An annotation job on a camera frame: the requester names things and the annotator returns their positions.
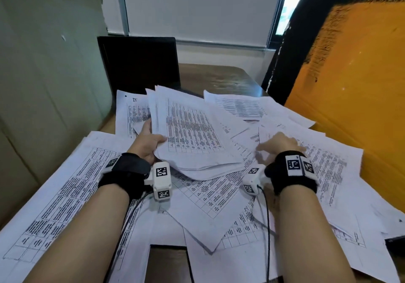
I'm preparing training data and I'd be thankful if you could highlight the person's left hand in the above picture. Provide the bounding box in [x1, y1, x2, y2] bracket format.
[127, 119, 167, 165]

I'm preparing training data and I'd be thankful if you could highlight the person's right hand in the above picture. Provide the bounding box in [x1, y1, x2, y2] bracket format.
[255, 132, 307, 166]

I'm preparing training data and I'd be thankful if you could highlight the aligned stack of printed sheets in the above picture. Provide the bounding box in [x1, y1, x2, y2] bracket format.
[0, 131, 152, 283]
[145, 85, 251, 181]

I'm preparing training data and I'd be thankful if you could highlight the pile of printed papers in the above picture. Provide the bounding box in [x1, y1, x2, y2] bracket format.
[115, 89, 405, 283]

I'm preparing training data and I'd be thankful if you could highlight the person's left forearm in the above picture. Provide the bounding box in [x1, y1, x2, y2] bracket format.
[24, 183, 130, 283]

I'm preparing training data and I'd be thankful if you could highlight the person's right forearm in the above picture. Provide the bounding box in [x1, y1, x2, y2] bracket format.
[275, 184, 356, 283]

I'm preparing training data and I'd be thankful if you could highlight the black laptop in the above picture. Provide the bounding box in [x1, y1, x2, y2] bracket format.
[97, 36, 203, 98]

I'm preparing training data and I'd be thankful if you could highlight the orange cardboard panel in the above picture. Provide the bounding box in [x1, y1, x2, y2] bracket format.
[284, 3, 405, 214]

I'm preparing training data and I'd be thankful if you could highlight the beige cardboard panel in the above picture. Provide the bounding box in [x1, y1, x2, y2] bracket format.
[0, 0, 114, 229]

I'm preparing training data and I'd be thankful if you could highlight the dark framed window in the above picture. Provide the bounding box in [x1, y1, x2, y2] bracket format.
[269, 0, 312, 49]

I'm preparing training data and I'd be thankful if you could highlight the black left wrist strap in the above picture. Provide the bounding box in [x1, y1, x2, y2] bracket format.
[98, 152, 152, 199]

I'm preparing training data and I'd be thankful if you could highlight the black wrist strap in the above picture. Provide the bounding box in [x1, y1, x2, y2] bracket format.
[98, 152, 152, 199]
[265, 150, 319, 195]

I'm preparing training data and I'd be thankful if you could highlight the black right wrist strap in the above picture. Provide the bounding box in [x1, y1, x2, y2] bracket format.
[265, 150, 319, 195]

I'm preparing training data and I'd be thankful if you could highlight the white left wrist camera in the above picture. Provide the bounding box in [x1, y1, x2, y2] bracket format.
[144, 162, 173, 201]

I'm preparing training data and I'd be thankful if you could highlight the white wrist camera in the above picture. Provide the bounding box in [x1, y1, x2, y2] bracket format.
[144, 162, 173, 201]
[242, 164, 266, 195]

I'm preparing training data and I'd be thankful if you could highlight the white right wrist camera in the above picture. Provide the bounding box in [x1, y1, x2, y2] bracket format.
[242, 164, 266, 195]

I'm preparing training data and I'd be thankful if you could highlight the black right camera cable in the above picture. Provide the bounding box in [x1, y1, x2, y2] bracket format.
[258, 186, 273, 283]

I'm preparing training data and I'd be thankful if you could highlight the black camera cable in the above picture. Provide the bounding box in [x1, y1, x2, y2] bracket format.
[258, 186, 273, 283]
[103, 191, 152, 283]

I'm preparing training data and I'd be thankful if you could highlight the black left camera cable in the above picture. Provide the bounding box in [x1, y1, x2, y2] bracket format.
[103, 191, 152, 283]

